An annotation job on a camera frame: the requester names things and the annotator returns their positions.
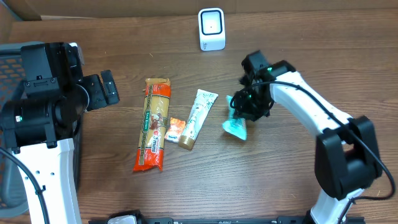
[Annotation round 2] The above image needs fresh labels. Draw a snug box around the teal wet wipes pack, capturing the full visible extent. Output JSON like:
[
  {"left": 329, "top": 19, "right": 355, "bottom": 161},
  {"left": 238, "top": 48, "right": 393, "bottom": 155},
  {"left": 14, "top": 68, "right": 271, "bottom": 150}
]
[{"left": 222, "top": 95, "right": 247, "bottom": 141}]

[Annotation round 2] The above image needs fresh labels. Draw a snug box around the white cream tube gold cap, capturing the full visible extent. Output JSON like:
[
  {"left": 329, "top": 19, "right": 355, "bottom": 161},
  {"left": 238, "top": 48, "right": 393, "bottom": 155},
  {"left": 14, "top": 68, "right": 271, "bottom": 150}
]
[{"left": 178, "top": 89, "right": 218, "bottom": 150}]

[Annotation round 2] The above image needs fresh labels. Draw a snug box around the small orange snack packet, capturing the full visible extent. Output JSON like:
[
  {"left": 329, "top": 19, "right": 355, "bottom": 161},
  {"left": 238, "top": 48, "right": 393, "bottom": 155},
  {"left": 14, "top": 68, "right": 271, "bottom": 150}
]
[{"left": 165, "top": 118, "right": 186, "bottom": 143}]

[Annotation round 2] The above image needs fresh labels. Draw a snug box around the orange spaghetti pack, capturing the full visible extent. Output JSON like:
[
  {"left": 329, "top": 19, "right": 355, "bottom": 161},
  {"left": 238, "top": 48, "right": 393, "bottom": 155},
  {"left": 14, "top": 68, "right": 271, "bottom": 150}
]
[{"left": 133, "top": 78, "right": 171, "bottom": 172}]

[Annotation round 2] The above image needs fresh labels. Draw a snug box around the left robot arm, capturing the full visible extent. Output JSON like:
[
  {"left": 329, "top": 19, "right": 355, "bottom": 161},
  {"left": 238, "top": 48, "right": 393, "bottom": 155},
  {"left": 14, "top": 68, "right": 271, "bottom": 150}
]
[{"left": 1, "top": 42, "right": 119, "bottom": 223}]

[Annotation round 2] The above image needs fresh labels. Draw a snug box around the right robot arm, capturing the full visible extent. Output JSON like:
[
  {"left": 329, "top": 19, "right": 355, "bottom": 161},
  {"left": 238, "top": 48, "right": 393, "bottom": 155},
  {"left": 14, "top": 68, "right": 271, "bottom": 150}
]
[{"left": 231, "top": 50, "right": 382, "bottom": 223}]

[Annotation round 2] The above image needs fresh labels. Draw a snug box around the grey plastic basket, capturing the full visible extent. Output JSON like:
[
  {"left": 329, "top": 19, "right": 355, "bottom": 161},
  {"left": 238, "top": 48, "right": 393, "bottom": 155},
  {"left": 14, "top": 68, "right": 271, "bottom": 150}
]
[{"left": 0, "top": 41, "right": 82, "bottom": 218}]

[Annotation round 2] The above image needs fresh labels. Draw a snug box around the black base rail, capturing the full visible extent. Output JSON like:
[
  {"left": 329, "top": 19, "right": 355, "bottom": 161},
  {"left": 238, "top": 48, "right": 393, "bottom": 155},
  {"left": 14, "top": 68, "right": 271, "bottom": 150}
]
[{"left": 88, "top": 216, "right": 366, "bottom": 224}]

